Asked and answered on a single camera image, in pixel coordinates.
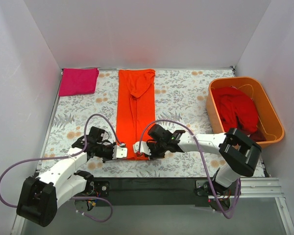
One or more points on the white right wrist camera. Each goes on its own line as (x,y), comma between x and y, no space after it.
(141,148)

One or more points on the folded magenta t-shirt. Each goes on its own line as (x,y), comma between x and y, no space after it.
(78,81)

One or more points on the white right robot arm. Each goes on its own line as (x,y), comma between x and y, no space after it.
(240,152)

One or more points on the orange t-shirt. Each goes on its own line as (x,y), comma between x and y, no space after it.
(136,108)

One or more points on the aluminium frame rail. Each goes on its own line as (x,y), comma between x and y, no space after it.
(261,210)

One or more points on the orange plastic basket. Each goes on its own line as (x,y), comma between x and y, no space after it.
(269,123)

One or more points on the red t-shirt in basket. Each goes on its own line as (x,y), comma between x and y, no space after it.
(237,110)

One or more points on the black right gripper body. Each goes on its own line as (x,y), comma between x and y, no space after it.
(152,148)

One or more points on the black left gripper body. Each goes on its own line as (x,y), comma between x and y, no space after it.
(110,152)

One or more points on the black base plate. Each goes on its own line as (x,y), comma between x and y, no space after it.
(152,191)

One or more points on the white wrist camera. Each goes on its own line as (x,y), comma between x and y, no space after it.
(141,148)
(119,152)

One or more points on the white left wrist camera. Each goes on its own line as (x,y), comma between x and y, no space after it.
(119,152)

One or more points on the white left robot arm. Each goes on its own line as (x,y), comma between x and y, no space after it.
(42,196)

